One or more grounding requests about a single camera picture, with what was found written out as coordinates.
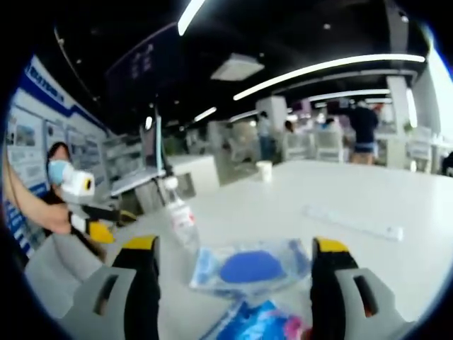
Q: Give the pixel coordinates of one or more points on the person's left hand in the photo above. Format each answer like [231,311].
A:
[58,217]

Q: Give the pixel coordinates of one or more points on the clear plastic water bottle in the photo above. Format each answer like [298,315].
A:
[182,219]

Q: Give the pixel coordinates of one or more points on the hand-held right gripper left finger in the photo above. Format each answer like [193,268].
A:
[99,301]

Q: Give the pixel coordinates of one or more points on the long ceiling light strip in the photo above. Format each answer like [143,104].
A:
[191,16]
[318,69]

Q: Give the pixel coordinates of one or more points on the blue wipes packet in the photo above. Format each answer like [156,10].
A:
[262,322]

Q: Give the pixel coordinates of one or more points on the white paper cup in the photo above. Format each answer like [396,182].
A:
[264,170]

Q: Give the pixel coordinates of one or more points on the white strip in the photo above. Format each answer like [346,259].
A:
[354,224]

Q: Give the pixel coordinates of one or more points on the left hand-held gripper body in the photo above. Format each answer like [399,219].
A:
[78,187]

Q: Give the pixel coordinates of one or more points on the ceiling air vent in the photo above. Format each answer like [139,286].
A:
[237,66]

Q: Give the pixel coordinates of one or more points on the white column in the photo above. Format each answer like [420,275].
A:
[398,120]
[272,120]

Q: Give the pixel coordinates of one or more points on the potted green plant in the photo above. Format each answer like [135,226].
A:
[410,128]

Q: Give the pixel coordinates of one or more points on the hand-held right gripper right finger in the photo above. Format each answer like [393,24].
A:
[354,301]

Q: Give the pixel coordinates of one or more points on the clear packet with blue sponge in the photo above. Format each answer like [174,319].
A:
[247,265]

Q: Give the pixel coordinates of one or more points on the dark monitor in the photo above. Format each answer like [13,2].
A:
[153,141]

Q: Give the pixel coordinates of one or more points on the white office desk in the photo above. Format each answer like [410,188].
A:
[138,180]

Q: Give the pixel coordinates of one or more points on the white table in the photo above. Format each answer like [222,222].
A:
[318,198]

